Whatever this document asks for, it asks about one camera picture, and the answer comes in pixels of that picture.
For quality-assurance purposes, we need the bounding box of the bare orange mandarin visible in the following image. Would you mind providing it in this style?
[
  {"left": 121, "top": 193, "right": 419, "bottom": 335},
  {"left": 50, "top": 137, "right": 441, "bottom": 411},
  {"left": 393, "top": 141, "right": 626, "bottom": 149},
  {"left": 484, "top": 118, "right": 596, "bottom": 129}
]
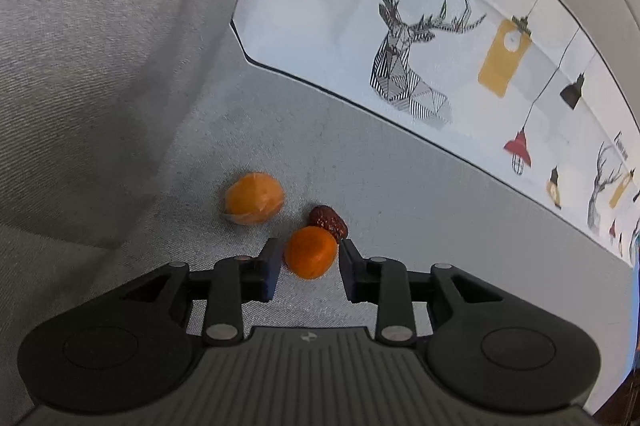
[{"left": 284, "top": 226, "right": 338, "bottom": 280}]

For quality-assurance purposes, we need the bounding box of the dark red date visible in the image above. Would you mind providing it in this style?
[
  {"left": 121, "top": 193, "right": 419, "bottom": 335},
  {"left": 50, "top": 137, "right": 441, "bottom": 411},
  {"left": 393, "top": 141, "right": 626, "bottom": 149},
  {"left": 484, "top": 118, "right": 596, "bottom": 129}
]
[{"left": 307, "top": 205, "right": 347, "bottom": 241}]

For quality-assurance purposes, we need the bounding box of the plastic-wrapped orange mandarin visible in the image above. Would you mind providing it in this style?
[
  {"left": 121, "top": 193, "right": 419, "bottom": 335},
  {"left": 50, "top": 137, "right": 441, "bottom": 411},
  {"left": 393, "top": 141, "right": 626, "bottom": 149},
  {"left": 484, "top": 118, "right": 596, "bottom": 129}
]
[{"left": 223, "top": 173, "right": 286, "bottom": 226}]

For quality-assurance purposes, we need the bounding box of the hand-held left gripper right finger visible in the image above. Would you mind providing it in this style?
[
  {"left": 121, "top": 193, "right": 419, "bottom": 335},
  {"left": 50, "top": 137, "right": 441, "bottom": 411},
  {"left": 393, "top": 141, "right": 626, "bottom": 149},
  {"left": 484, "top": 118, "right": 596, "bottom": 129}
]
[{"left": 338, "top": 237, "right": 507, "bottom": 348}]

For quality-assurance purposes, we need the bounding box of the deer and lamp printed cloth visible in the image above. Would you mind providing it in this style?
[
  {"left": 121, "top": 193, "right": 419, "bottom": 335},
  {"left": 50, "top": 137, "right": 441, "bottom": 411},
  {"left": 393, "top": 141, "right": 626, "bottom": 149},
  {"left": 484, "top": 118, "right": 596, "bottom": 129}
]
[{"left": 212, "top": 0, "right": 640, "bottom": 268}]

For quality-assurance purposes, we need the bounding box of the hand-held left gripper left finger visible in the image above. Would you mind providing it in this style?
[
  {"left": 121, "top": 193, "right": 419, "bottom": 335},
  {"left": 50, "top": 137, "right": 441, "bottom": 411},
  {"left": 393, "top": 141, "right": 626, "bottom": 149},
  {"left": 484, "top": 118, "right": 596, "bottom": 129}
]
[{"left": 120, "top": 237, "right": 284, "bottom": 348}]

